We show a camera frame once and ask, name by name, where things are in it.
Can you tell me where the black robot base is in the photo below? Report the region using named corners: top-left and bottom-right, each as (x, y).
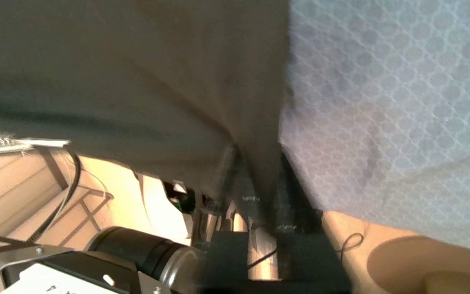
top-left (0, 180), bottom-right (207, 294)

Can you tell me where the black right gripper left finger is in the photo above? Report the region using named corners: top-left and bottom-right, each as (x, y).
top-left (202, 143), bottom-right (260, 282)

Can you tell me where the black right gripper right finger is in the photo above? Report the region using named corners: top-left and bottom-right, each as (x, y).
top-left (276, 151), bottom-right (350, 282)

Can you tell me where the blue bed sheet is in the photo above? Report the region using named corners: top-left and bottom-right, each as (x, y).
top-left (278, 0), bottom-right (470, 254)

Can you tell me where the thick black braided cable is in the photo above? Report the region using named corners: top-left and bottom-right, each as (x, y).
top-left (25, 149), bottom-right (81, 243)

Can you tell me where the black t-shirt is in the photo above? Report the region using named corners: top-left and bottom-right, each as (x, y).
top-left (0, 0), bottom-right (290, 233)

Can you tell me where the thin black cable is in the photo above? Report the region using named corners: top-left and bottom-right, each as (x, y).
top-left (339, 232), bottom-right (365, 263)

